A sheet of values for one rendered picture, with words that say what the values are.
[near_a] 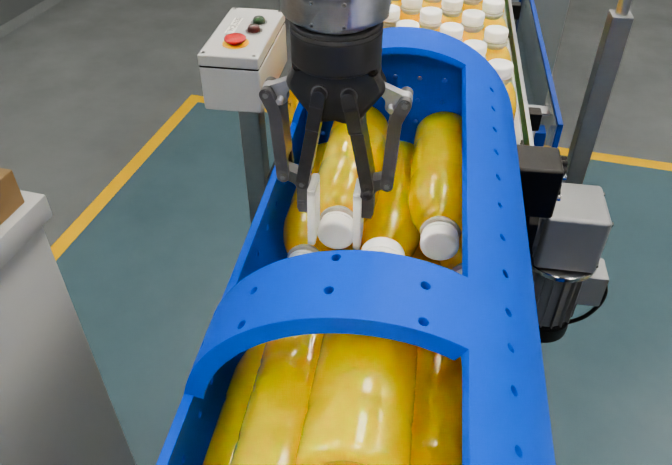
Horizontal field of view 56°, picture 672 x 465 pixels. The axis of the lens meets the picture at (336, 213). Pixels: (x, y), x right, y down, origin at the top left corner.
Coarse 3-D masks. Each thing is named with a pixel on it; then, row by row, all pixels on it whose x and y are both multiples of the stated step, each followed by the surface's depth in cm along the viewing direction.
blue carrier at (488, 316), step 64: (384, 64) 78; (448, 64) 77; (512, 128) 72; (512, 192) 60; (256, 256) 66; (320, 256) 45; (384, 256) 44; (512, 256) 52; (256, 320) 43; (320, 320) 41; (384, 320) 40; (448, 320) 41; (512, 320) 45; (192, 384) 48; (512, 384) 41; (192, 448) 50; (512, 448) 37
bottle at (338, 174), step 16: (368, 112) 76; (336, 128) 75; (368, 128) 74; (384, 128) 77; (336, 144) 72; (384, 144) 75; (336, 160) 69; (352, 160) 68; (320, 176) 68; (336, 176) 67; (352, 176) 67; (320, 192) 67; (336, 192) 66; (352, 192) 66; (320, 208) 67; (336, 208) 65; (352, 208) 66
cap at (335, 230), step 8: (328, 216) 64; (336, 216) 64; (344, 216) 64; (320, 224) 64; (328, 224) 64; (336, 224) 63; (344, 224) 63; (352, 224) 64; (320, 232) 64; (328, 232) 64; (336, 232) 64; (344, 232) 64; (352, 232) 64; (320, 240) 65; (328, 240) 65; (336, 240) 65; (344, 240) 65; (352, 240) 64; (336, 248) 66
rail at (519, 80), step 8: (504, 0) 156; (512, 16) 142; (512, 24) 138; (512, 32) 136; (512, 40) 134; (512, 48) 133; (512, 56) 132; (520, 64) 124; (520, 72) 121; (520, 80) 118; (520, 88) 117; (520, 96) 116; (520, 104) 115; (520, 112) 114; (528, 112) 109; (528, 120) 107; (528, 128) 105; (528, 136) 103; (528, 144) 102
